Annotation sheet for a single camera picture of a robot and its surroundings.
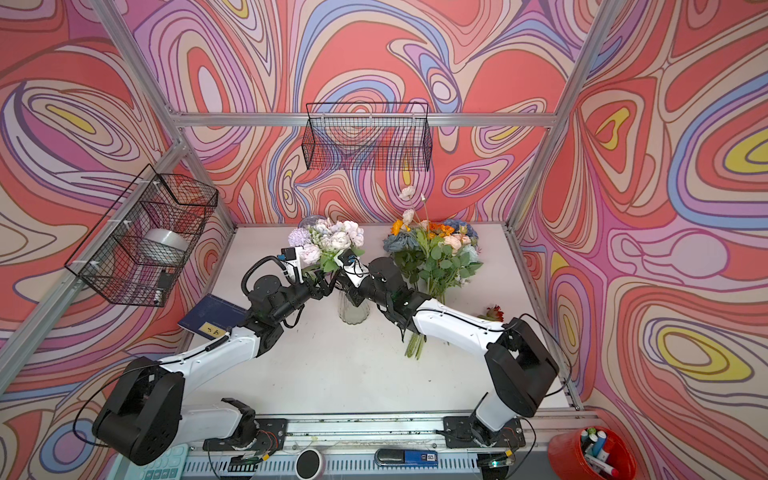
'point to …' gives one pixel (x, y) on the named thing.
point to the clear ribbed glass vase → (349, 312)
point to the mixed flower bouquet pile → (435, 255)
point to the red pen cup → (566, 453)
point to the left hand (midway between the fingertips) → (337, 267)
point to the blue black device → (406, 457)
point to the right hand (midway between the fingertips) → (343, 279)
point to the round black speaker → (308, 464)
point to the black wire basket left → (138, 251)
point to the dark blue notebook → (213, 316)
